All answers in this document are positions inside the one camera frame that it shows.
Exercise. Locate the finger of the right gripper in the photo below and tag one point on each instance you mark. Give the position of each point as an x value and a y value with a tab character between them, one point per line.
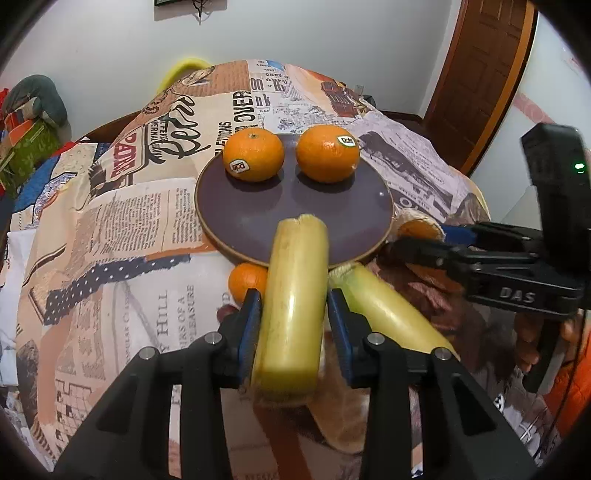
428	259
466	233

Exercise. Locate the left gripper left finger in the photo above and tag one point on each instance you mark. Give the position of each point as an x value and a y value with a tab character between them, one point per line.
126	434

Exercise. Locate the yellow sugarcane piece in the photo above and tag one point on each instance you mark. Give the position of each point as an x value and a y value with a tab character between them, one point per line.
285	368

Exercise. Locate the orange with Dole sticker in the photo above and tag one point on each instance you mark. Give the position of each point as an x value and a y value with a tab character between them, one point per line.
327	153

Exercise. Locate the newspaper print bed cover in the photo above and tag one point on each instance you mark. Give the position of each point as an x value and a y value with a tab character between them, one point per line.
119	259

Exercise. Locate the brown wooden door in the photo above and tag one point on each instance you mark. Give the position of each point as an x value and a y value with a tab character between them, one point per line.
486	59

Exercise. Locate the small mandarin near plate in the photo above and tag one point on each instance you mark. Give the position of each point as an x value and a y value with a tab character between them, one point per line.
246	276

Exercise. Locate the dark purple round plate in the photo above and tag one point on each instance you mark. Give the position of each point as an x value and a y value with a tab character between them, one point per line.
241	218

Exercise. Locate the orange with barcode sticker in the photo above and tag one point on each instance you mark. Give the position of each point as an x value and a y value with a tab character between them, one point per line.
253	155

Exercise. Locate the green patterned box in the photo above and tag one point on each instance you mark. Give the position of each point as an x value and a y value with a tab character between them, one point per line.
26	147

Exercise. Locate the yellow hoop behind bed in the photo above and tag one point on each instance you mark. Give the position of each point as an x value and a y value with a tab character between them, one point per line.
182	69

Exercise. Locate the wall mounted black television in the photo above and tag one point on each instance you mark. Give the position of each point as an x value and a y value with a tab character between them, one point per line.
158	3

